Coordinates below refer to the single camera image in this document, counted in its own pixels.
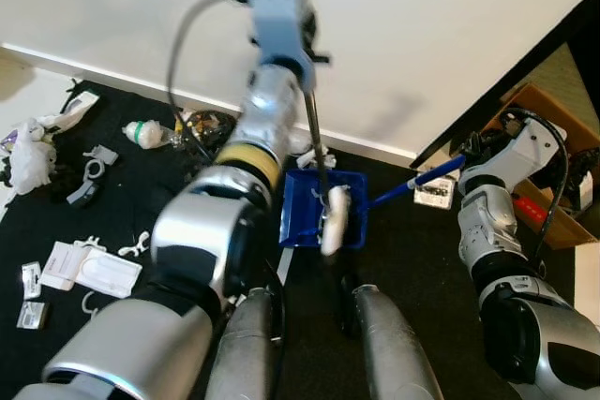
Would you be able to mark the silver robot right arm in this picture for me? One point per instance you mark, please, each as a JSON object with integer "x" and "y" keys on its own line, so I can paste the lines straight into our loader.
{"x": 487, "y": 222}

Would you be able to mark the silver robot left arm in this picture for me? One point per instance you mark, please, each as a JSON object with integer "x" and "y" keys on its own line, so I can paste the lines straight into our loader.
{"x": 197, "y": 241}

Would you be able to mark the black floor mat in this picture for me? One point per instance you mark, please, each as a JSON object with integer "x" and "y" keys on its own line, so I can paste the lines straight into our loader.
{"x": 422, "y": 306}

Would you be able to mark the open cardboard box black items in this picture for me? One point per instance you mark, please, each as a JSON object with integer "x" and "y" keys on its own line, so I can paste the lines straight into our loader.
{"x": 562, "y": 231}

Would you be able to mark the dark crumpled plastic wrapper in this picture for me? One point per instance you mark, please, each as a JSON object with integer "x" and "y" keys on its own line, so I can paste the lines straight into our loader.
{"x": 211, "y": 128}

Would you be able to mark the white tape strip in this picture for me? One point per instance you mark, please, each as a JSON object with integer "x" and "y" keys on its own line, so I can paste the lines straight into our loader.
{"x": 283, "y": 269}

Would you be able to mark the dark grey robot right leg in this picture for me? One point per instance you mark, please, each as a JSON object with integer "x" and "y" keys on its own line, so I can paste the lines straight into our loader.
{"x": 394, "y": 353}

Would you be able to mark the dark grey robot leg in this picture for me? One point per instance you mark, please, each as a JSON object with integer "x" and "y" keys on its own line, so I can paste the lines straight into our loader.
{"x": 394, "y": 353}
{"x": 239, "y": 353}

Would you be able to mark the white plastic clamp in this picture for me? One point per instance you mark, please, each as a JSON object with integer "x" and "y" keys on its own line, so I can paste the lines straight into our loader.
{"x": 100, "y": 155}

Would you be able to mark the white flat wrapper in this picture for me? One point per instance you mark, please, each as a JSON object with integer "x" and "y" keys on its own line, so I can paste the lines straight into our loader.
{"x": 82, "y": 108}

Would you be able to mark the grey plastic clamp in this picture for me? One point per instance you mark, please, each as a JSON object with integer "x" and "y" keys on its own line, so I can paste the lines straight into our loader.
{"x": 80, "y": 194}

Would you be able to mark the white rectangular packet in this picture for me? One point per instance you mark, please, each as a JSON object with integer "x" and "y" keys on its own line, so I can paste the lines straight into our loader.
{"x": 112, "y": 274}
{"x": 61, "y": 264}

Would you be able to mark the white crumpled plastic bag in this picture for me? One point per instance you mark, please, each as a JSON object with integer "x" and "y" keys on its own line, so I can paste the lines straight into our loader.
{"x": 33, "y": 161}

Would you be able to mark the dark grey robot left leg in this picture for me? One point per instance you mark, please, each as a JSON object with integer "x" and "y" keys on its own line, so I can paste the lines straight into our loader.
{"x": 239, "y": 353}

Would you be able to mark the white plastic hook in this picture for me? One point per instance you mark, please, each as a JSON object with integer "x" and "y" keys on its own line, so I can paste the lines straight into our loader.
{"x": 89, "y": 304}

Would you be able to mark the small white box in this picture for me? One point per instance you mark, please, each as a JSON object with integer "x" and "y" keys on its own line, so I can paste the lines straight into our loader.
{"x": 31, "y": 278}
{"x": 33, "y": 316}

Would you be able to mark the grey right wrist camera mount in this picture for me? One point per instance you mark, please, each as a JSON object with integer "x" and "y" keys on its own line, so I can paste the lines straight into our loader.
{"x": 530, "y": 152}

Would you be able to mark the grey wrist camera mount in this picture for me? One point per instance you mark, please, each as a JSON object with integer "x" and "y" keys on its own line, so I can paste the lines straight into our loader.
{"x": 530, "y": 152}
{"x": 277, "y": 16}

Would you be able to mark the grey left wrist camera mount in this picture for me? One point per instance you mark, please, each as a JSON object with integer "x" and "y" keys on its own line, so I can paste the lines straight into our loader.
{"x": 277, "y": 16}

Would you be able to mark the black door frame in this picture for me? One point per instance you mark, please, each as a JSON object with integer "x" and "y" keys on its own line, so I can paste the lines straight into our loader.
{"x": 511, "y": 86}

